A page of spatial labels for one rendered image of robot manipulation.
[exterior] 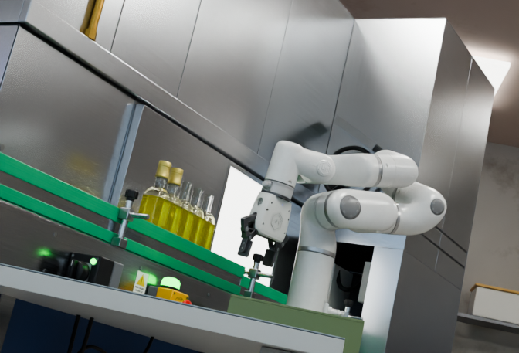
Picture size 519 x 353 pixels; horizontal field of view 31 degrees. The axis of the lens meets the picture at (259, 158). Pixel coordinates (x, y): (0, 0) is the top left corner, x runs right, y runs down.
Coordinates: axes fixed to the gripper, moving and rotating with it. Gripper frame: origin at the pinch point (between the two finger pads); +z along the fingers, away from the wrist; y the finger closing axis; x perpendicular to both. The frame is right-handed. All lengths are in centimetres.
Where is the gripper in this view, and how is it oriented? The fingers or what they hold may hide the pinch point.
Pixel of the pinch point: (256, 257)
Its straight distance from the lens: 225.2
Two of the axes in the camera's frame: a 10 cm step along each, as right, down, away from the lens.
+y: 6.2, 3.3, 7.1
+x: -7.2, -1.1, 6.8
